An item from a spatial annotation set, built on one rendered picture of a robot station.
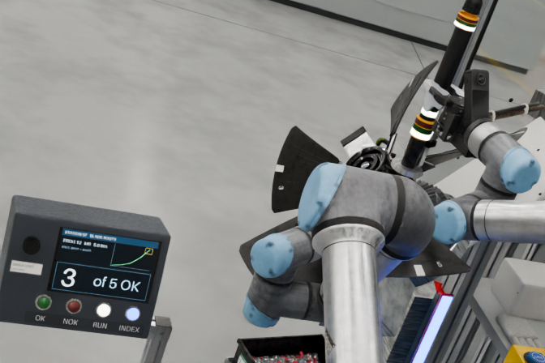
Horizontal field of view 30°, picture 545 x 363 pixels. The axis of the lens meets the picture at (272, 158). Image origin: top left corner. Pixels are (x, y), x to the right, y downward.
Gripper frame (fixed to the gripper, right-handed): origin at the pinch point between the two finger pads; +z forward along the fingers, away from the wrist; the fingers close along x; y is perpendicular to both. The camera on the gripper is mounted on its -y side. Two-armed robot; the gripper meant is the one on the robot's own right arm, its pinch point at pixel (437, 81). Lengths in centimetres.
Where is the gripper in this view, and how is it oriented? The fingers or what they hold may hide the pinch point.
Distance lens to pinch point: 217.5
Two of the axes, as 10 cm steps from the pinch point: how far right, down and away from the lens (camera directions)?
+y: -3.0, 8.6, 4.2
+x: 8.8, 0.9, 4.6
